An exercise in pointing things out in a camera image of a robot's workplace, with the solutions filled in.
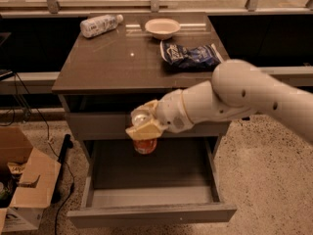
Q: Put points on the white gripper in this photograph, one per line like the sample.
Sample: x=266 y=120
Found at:
x=171 y=112

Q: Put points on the red coke can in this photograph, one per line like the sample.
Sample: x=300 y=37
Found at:
x=143 y=147

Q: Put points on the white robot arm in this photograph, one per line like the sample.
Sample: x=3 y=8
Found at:
x=236 y=90

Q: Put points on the grey drawer cabinet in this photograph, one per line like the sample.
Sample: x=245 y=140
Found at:
x=119 y=71

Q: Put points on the closed grey top drawer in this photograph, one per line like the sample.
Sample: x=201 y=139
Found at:
x=109 y=126

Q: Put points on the open grey middle drawer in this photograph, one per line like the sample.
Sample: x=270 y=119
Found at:
x=176 y=183

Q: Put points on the blue chip bag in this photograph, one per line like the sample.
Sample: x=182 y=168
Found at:
x=180 y=58

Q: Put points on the black cabinet foot bar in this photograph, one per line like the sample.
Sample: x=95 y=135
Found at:
x=67 y=144

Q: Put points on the white paper bowl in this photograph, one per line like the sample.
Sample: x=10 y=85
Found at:
x=162 y=29

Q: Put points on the clear plastic water bottle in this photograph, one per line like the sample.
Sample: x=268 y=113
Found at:
x=99 y=25

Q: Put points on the open cardboard box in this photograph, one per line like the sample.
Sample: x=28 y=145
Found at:
x=28 y=179

